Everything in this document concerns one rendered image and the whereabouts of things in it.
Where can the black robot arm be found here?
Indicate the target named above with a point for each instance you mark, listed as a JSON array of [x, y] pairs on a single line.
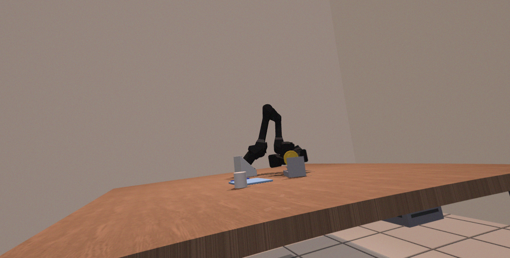
[[259, 149]]

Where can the grey cylinder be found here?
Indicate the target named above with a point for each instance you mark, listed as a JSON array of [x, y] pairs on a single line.
[[240, 180]]

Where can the yellow plate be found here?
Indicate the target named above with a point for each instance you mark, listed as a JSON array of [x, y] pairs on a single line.
[[289, 154]]

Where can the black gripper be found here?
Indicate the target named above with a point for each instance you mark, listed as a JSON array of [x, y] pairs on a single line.
[[276, 160]]

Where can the grey dish rack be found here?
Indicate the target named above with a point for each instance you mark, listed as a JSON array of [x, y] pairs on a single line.
[[295, 167]]

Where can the light blue flat mat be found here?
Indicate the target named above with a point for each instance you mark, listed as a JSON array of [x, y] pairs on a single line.
[[255, 181]]

